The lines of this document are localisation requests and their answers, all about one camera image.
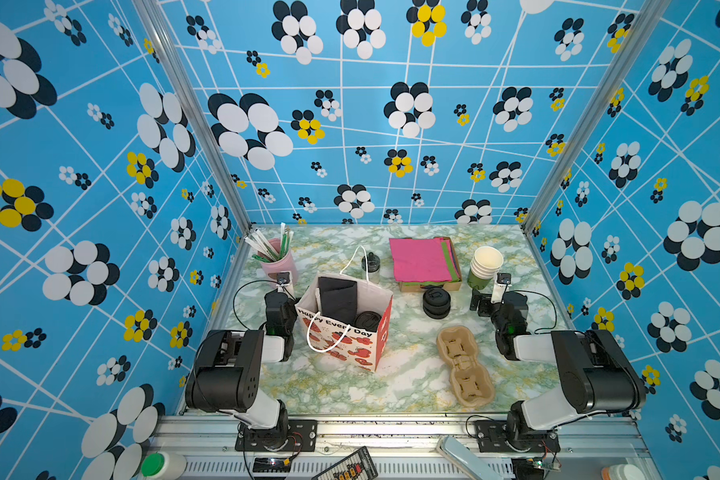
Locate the stack of coloured napkins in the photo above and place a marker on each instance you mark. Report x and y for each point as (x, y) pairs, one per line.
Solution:
(424, 260)

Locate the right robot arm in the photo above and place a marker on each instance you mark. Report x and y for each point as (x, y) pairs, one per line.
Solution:
(595, 376)

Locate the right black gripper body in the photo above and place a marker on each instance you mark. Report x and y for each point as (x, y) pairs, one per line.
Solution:
(498, 325)

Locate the green capped white bottle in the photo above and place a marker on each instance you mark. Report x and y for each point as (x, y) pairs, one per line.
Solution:
(163, 466)

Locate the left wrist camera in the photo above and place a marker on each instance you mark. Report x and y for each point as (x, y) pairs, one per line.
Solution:
(284, 283)

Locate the black top napkin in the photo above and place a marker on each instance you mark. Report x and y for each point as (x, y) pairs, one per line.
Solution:
(338, 299)

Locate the bundle of wrapped straws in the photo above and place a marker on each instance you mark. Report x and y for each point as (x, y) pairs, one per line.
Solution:
(270, 250)

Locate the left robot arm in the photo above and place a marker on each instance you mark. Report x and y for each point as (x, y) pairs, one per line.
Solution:
(227, 369)

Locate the glass sugar shaker black lid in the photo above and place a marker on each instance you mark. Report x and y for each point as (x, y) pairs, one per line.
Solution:
(371, 263)

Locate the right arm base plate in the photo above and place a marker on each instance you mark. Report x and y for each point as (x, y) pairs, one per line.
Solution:
(492, 436)

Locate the grey white handheld device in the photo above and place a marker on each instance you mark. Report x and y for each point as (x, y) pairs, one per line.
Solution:
(466, 461)

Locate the pink straw holder cup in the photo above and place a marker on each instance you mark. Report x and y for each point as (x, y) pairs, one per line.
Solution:
(287, 264)

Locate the red white paper gift bag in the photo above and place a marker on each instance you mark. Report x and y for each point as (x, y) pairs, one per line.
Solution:
(346, 342)

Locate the orange capped white container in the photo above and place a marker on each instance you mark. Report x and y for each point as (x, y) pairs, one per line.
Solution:
(622, 472)

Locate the stack of paper cups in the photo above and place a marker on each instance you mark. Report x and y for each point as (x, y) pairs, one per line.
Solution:
(484, 266)

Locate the black plastic cup lid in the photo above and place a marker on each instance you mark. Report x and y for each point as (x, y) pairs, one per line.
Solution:
(368, 321)

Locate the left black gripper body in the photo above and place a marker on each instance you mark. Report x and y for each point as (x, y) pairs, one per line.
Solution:
(292, 313)

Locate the brown cardboard cup carrier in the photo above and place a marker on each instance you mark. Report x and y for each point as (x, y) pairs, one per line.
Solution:
(470, 380)

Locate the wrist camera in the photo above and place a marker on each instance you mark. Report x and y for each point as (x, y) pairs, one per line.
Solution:
(502, 282)
(284, 283)

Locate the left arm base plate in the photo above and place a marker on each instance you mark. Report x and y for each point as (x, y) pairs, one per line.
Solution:
(298, 435)

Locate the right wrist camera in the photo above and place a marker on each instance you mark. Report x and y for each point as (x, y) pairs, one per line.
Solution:
(502, 282)

